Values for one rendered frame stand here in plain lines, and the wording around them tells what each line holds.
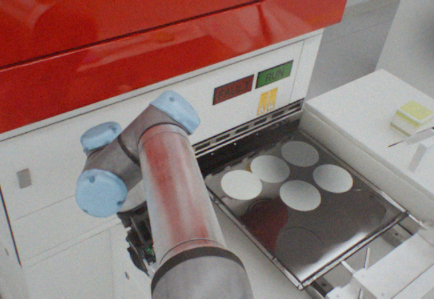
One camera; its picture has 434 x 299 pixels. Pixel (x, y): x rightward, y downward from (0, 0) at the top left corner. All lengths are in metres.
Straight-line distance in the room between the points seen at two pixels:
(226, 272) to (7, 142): 0.55
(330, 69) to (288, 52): 2.29
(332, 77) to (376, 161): 2.16
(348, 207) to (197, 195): 0.71
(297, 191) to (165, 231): 0.73
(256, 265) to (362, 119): 0.51
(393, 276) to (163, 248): 0.73
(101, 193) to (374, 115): 0.88
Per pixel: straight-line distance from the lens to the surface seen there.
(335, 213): 1.20
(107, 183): 0.74
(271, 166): 1.27
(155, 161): 0.63
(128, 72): 0.88
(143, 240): 0.91
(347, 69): 3.56
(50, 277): 1.23
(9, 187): 0.98
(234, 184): 1.20
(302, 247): 1.11
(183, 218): 0.53
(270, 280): 1.14
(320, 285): 1.06
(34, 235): 1.10
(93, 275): 1.31
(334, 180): 1.28
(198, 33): 0.93
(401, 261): 1.20
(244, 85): 1.17
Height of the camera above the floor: 1.75
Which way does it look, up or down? 41 degrees down
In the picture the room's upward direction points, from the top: 8 degrees clockwise
